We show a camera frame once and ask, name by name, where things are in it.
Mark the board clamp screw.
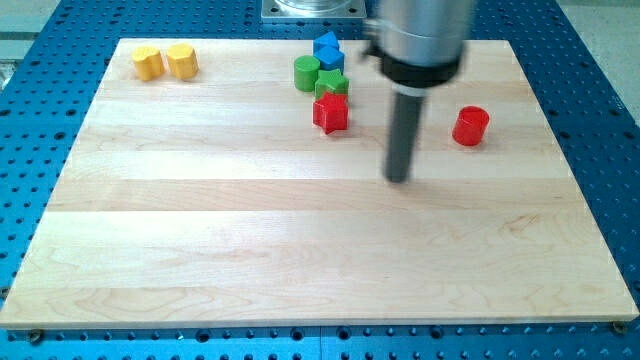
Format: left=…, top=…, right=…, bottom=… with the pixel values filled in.
left=26, top=329, right=45, bottom=345
left=610, top=321, right=628, bottom=335

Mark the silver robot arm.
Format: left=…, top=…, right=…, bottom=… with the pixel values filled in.
left=363, top=0, right=476, bottom=97

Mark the green star block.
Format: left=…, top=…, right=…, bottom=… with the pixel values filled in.
left=314, top=69, right=350, bottom=100

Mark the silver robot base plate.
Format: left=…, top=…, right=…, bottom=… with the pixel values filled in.
left=261, top=0, right=367, bottom=20

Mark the blue triangle block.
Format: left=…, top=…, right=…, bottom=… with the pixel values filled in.
left=313, top=31, right=340, bottom=52

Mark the black pusher rod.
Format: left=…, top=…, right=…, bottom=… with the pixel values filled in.
left=384, top=92, right=425, bottom=183

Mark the red star block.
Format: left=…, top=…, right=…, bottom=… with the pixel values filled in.
left=313, top=92, right=349, bottom=134

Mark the right board clamp screw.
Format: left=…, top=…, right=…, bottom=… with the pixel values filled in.
left=610, top=321, right=628, bottom=335

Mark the light wooden board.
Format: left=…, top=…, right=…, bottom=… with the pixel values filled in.
left=1, top=39, right=638, bottom=329

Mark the red cylinder block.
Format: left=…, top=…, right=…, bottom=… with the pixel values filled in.
left=452, top=106, right=490, bottom=146

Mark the yellow heart block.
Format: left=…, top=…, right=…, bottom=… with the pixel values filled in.
left=132, top=46, right=165, bottom=81

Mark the yellow hexagon block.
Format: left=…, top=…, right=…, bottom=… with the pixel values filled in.
left=166, top=43, right=199, bottom=80

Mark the green cylinder block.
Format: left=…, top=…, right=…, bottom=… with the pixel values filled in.
left=293, top=55, right=320, bottom=92

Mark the blue cube block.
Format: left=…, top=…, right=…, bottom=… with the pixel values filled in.
left=314, top=47, right=345, bottom=72

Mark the left board clamp screw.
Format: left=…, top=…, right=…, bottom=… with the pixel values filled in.
left=26, top=329, right=45, bottom=345

